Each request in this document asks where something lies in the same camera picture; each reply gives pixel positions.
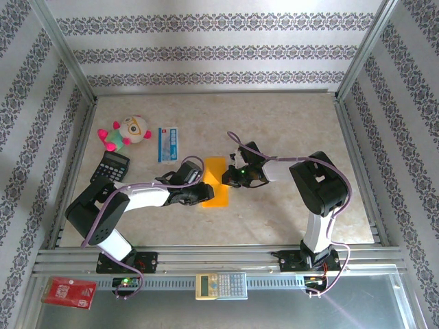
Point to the grey metal panel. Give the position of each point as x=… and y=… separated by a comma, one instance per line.
x=274, y=312

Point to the red card box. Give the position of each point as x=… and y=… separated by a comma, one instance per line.
x=67, y=293

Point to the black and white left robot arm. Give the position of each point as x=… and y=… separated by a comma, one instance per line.
x=99, y=212

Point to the blue white packet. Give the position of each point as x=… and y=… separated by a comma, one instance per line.
x=168, y=144

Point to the aluminium frame post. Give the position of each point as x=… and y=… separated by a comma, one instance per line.
x=66, y=51
x=366, y=51

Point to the white pink plush toy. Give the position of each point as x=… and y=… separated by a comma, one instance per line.
x=133, y=128

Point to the aluminium mounting rail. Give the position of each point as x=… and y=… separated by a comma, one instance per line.
x=212, y=258

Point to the black desk calculator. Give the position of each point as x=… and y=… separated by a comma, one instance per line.
x=109, y=168

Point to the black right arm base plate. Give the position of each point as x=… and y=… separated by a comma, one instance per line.
x=288, y=262

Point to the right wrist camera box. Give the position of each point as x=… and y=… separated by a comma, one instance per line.
x=239, y=157

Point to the small controller board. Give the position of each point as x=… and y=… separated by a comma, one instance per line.
x=313, y=281
x=125, y=281

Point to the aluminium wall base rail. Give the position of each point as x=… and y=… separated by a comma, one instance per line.
x=212, y=92

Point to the aluminium side rail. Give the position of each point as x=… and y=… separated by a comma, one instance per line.
x=73, y=171
x=356, y=150

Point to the beige scientific calculator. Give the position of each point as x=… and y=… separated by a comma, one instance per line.
x=219, y=286

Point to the orange paper sheet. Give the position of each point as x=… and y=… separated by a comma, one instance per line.
x=216, y=168

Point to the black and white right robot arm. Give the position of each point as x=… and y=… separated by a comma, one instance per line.
x=319, y=188

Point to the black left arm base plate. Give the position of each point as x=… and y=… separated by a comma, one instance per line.
x=149, y=262

